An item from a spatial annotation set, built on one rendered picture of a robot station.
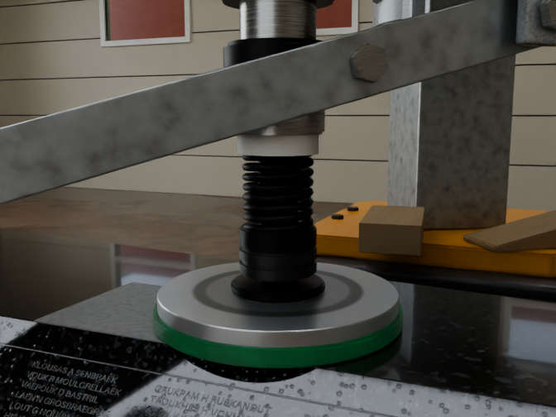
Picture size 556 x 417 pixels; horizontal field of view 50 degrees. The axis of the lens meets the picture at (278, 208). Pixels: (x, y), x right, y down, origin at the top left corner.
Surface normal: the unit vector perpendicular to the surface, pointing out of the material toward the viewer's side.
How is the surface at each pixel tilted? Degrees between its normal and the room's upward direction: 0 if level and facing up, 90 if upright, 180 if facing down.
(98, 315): 0
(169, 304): 0
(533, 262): 90
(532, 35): 90
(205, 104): 90
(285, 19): 90
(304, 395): 45
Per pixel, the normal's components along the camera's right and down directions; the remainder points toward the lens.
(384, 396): -0.26, -0.60
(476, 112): 0.12, 0.15
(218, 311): 0.00, -0.99
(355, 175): -0.38, 0.15
